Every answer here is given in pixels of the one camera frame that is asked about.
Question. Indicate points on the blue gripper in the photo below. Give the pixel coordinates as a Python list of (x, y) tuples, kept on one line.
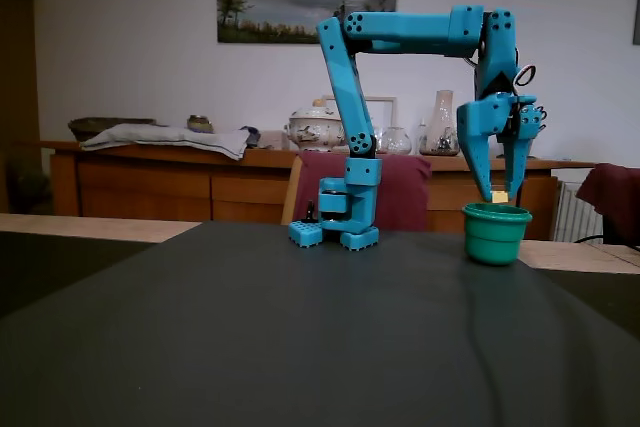
[(481, 119)]

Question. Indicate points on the pale yellow lego brick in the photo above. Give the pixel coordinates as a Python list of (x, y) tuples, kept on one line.
[(500, 197)]

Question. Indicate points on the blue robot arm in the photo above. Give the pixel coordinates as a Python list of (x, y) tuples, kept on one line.
[(400, 32)]

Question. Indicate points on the tall glass carafe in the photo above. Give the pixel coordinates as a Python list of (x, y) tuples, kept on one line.
[(442, 117)]

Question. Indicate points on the green plastic cup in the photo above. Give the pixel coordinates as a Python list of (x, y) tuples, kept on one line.
[(495, 242)]

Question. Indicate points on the white radiator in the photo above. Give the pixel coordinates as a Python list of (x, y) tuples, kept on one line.
[(570, 212)]

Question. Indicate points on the chair with red cover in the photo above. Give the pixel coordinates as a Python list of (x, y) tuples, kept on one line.
[(400, 187)]

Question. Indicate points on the round glass vase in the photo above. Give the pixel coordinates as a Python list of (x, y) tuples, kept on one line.
[(396, 142)]

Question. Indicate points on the dark red chair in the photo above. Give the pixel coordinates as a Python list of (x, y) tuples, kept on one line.
[(615, 187)]

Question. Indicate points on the blue table clamp block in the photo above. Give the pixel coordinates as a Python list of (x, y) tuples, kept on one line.
[(360, 239), (304, 234)]

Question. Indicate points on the white painted soup tureen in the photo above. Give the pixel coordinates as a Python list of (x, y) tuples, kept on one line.
[(310, 132)]

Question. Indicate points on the black clamp knob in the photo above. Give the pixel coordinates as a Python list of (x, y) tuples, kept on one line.
[(311, 212)]

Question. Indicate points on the dark grey mat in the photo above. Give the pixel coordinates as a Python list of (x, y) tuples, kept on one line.
[(300, 347)]

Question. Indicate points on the small ceramic jar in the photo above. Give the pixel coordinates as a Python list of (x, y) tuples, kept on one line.
[(200, 123)]

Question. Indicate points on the folded grey cloth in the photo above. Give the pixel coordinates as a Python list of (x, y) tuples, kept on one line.
[(165, 137)]

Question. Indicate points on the wooden sideboard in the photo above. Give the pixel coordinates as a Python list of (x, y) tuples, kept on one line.
[(150, 187)]

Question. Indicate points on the dark shallow bowl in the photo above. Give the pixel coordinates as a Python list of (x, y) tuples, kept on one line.
[(90, 126)]

